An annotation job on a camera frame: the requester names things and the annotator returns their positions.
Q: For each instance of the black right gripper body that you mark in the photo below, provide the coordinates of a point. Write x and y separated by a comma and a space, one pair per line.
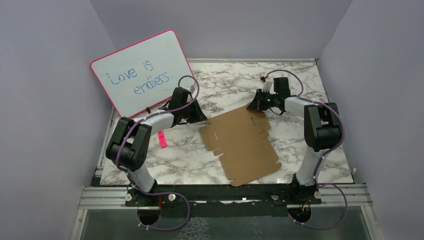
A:
264, 100

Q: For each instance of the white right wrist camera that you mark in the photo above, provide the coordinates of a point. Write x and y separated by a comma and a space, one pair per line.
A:
267, 86

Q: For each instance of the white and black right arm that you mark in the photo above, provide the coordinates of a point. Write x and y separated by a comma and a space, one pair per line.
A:
322, 128

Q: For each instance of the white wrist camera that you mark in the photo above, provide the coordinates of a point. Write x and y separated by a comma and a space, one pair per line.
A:
267, 86
192, 89

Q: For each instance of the pink framed whiteboard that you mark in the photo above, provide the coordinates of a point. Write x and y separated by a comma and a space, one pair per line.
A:
143, 74

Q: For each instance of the pink marker pen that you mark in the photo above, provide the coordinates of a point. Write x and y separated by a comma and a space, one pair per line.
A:
162, 139

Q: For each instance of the brown cardboard box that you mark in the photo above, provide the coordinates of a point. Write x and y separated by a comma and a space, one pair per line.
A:
240, 139

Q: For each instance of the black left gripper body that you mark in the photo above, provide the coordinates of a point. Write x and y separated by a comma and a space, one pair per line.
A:
191, 113

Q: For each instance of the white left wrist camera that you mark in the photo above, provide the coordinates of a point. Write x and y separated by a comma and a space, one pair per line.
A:
192, 89

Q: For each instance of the aluminium frame rail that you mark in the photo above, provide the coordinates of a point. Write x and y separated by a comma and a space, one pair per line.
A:
120, 198

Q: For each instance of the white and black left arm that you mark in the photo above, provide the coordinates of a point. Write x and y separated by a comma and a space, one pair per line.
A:
129, 143

